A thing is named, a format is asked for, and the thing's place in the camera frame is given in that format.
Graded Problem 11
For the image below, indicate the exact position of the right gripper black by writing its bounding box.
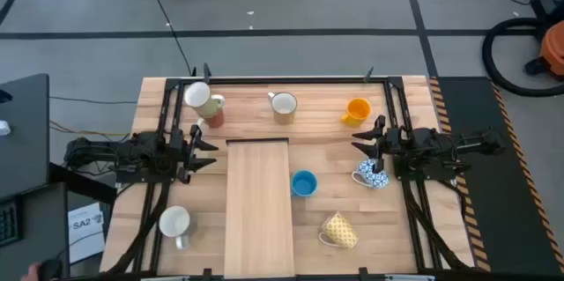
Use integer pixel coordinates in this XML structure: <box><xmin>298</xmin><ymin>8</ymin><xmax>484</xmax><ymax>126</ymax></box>
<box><xmin>351</xmin><ymin>115</ymin><xmax>409</xmax><ymax>175</ymax></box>

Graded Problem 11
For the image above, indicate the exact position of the blue faceted mug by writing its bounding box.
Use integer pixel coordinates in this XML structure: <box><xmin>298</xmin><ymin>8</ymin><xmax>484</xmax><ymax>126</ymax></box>
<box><xmin>290</xmin><ymin>169</ymin><xmax>319</xmax><ymax>198</ymax></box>

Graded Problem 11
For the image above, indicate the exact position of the thin grey cable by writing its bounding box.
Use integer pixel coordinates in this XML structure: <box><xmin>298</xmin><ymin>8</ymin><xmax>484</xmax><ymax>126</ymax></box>
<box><xmin>48</xmin><ymin>95</ymin><xmax>138</xmax><ymax>106</ymax></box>

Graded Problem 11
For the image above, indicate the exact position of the black keyboard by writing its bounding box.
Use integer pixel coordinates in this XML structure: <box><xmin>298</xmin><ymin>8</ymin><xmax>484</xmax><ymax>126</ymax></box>
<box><xmin>0</xmin><ymin>199</ymin><xmax>22</xmax><ymax>248</ymax></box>

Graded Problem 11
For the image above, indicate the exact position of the black cable bundle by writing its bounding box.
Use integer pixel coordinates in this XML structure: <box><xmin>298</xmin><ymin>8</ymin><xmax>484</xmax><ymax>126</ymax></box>
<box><xmin>108</xmin><ymin>181</ymin><xmax>173</xmax><ymax>276</ymax></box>
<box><xmin>403</xmin><ymin>181</ymin><xmax>468</xmax><ymax>271</ymax></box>

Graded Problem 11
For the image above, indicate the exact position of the orange vacuum cleaner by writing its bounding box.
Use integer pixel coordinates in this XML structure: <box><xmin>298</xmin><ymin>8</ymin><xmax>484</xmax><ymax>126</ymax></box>
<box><xmin>523</xmin><ymin>19</ymin><xmax>564</xmax><ymax>80</ymax></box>

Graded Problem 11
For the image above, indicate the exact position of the orange mug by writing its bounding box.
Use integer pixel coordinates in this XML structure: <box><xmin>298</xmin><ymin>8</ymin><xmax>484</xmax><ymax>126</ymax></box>
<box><xmin>339</xmin><ymin>97</ymin><xmax>373</xmax><ymax>129</ymax></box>

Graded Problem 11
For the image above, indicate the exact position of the black computer mouse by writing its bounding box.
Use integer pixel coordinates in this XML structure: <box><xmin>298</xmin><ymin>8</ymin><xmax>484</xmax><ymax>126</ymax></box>
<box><xmin>37</xmin><ymin>257</ymin><xmax>63</xmax><ymax>281</ymax></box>

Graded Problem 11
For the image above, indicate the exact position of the person's hand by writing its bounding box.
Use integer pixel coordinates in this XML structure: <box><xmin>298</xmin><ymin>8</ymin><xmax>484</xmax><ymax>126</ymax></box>
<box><xmin>19</xmin><ymin>262</ymin><xmax>41</xmax><ymax>281</ymax></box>

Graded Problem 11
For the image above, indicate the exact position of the blue white patterned mug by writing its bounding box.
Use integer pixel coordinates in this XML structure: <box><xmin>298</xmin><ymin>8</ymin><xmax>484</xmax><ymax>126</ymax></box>
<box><xmin>351</xmin><ymin>158</ymin><xmax>390</xmax><ymax>190</ymax></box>
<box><xmin>183</xmin><ymin>81</ymin><xmax>226</xmax><ymax>119</ymax></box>

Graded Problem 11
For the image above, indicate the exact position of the black metal table frame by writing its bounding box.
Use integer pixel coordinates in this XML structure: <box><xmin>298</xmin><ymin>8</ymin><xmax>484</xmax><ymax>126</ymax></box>
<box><xmin>131</xmin><ymin>63</ymin><xmax>475</xmax><ymax>281</ymax></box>

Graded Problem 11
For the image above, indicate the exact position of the black vacuum hose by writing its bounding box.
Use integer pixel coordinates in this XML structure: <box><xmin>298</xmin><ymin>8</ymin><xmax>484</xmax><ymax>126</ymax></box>
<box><xmin>481</xmin><ymin>17</ymin><xmax>564</xmax><ymax>98</ymax></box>

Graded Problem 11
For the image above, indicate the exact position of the white printed paper sheet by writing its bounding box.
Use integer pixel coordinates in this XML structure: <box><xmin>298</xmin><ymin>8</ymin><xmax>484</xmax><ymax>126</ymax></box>
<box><xmin>67</xmin><ymin>201</ymin><xmax>107</xmax><ymax>265</ymax></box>

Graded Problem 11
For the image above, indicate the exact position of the long black floor cable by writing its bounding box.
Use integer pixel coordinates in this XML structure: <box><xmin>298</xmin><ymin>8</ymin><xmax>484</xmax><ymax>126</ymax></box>
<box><xmin>140</xmin><ymin>0</ymin><xmax>196</xmax><ymax>76</ymax></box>

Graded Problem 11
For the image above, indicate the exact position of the yellow white patterned mug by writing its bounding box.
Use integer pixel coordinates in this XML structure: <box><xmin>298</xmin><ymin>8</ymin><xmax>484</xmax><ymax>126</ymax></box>
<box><xmin>317</xmin><ymin>211</ymin><xmax>359</xmax><ymax>249</ymax></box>

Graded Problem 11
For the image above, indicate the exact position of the black hazard-striped floor mat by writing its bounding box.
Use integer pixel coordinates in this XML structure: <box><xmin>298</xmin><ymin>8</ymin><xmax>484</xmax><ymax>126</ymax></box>
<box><xmin>429</xmin><ymin>76</ymin><xmax>564</xmax><ymax>277</ymax></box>

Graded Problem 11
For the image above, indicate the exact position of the beige stoneware mug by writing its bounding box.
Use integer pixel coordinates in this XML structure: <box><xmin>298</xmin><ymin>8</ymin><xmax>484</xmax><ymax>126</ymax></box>
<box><xmin>267</xmin><ymin>91</ymin><xmax>299</xmax><ymax>126</ymax></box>

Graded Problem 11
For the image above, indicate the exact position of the yellow cable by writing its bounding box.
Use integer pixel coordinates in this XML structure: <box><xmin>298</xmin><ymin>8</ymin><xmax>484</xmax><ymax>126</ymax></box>
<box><xmin>48</xmin><ymin>120</ymin><xmax>132</xmax><ymax>138</ymax></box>

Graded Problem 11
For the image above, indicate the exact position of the white grey mug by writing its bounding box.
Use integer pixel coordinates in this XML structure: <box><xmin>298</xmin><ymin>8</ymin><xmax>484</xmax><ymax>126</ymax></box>
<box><xmin>158</xmin><ymin>204</ymin><xmax>198</xmax><ymax>250</ymax></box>

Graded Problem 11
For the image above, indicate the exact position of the raised wooden shelf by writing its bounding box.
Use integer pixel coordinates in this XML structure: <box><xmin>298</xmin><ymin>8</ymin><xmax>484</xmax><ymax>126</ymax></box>
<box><xmin>223</xmin><ymin>137</ymin><xmax>296</xmax><ymax>278</ymax></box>

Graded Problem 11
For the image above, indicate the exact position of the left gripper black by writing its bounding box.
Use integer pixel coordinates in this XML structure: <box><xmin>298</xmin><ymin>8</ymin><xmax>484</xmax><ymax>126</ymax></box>
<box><xmin>169</xmin><ymin>124</ymin><xmax>220</xmax><ymax>184</ymax></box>

